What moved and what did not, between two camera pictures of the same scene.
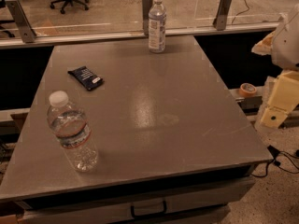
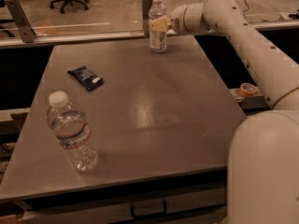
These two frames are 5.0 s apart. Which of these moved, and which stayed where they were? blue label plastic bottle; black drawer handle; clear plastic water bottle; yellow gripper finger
Moved: yellow gripper finger
Stayed: blue label plastic bottle; clear plastic water bottle; black drawer handle
